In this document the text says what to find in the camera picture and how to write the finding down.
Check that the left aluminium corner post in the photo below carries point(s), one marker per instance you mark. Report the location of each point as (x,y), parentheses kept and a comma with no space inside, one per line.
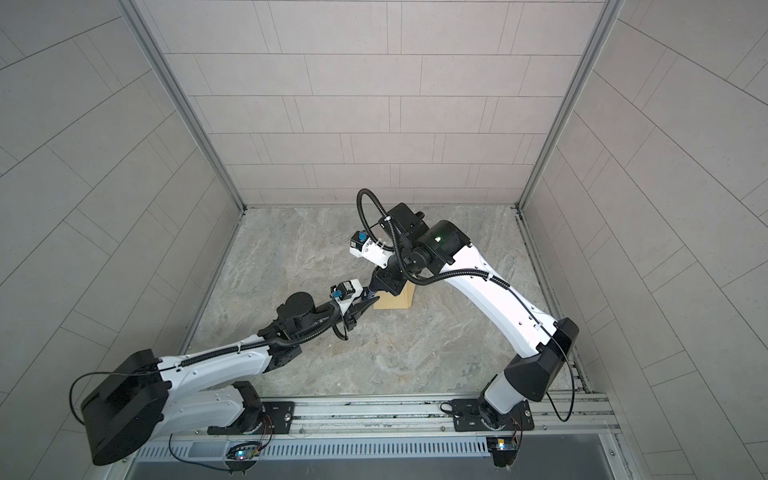
(139,29)

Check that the left green circuit board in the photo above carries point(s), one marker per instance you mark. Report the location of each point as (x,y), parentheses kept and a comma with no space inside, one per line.
(244,452)

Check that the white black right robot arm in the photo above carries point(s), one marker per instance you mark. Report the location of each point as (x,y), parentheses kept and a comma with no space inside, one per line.
(423,255)

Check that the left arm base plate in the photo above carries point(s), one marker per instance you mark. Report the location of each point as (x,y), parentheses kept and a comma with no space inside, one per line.
(272,417)

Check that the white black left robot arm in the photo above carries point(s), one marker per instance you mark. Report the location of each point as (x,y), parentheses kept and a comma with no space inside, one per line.
(148,396)

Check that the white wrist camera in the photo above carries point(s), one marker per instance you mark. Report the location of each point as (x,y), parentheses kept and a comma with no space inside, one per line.
(346,293)
(362,246)

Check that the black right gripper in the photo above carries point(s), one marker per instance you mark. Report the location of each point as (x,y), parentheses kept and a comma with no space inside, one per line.
(389,281)

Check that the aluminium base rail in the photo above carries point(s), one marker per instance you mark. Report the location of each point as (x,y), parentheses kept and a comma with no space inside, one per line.
(369,416)

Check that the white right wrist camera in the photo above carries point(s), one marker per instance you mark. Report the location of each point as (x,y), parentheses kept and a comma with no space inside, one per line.
(362,246)

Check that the right green circuit board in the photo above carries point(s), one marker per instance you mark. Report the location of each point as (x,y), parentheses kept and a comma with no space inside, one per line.
(503,450)

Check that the tan kraft envelope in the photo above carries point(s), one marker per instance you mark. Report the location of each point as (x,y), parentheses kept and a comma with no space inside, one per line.
(388,301)

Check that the aluminium corner post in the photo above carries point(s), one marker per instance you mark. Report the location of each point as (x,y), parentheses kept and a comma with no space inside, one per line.
(599,35)
(139,29)

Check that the right aluminium corner post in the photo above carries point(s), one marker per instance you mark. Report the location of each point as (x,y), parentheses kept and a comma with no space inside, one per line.
(599,35)

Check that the green circuit board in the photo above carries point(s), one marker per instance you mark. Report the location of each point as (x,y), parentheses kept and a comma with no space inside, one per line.
(503,450)
(244,452)

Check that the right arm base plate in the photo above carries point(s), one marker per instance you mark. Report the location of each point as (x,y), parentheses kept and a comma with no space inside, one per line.
(474,415)

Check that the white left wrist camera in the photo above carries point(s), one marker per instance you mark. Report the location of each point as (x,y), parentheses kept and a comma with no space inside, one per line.
(346,293)

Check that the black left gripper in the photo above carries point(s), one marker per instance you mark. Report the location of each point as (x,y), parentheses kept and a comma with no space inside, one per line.
(355,313)

